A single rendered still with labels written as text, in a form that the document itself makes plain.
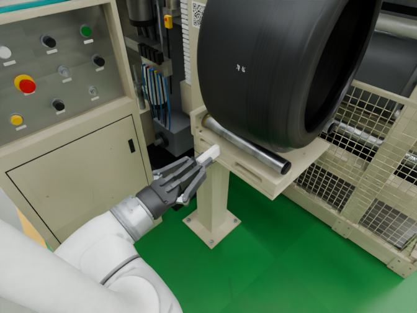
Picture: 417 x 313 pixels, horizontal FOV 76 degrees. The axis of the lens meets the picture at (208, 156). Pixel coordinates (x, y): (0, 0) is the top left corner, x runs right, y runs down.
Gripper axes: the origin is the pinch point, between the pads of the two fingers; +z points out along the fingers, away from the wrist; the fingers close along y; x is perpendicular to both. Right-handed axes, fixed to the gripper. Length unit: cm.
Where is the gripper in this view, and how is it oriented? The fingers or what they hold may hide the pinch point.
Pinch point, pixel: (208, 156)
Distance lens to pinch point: 67.7
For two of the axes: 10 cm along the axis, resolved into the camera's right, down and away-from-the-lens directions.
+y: -6.9, -5.0, 5.2
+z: 7.1, -5.8, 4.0
